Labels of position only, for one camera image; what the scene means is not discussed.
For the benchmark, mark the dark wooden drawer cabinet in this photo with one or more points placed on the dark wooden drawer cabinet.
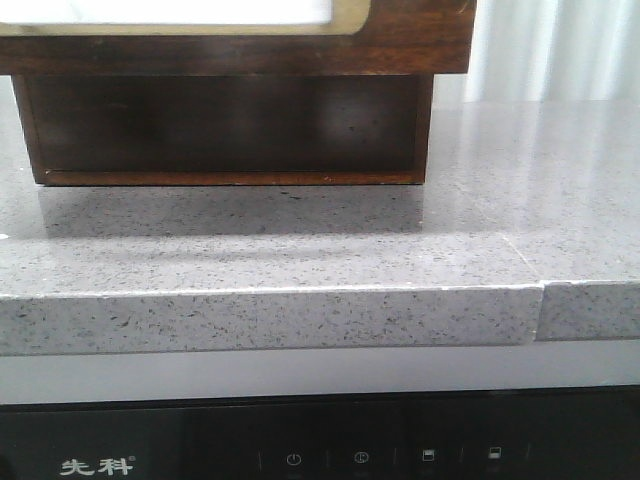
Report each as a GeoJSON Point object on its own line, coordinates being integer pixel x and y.
{"type": "Point", "coordinates": [422, 125]}

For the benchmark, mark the white curtain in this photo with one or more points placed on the white curtain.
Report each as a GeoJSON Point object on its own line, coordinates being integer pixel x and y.
{"type": "Point", "coordinates": [554, 50]}

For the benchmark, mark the black appliance control panel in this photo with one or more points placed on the black appliance control panel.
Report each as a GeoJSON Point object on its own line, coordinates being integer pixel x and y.
{"type": "Point", "coordinates": [557, 433]}

